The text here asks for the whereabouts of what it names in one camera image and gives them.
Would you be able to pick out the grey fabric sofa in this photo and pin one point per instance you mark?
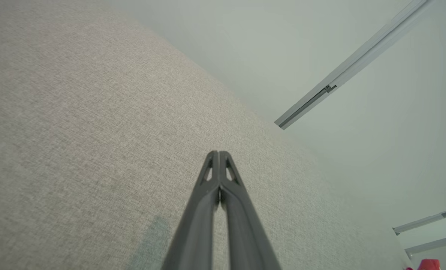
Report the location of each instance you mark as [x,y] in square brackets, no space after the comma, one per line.
[95,150]

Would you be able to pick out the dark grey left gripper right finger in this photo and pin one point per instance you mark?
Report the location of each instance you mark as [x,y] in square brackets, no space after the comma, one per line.
[245,225]

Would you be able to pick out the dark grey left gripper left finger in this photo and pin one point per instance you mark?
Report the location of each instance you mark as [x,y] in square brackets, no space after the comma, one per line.
[196,225]

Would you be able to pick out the grey partition post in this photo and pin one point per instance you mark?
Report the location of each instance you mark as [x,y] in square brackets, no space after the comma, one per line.
[436,243]
[358,60]
[429,219]

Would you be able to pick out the red jersey with white trim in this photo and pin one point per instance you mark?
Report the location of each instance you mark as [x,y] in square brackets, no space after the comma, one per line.
[429,264]

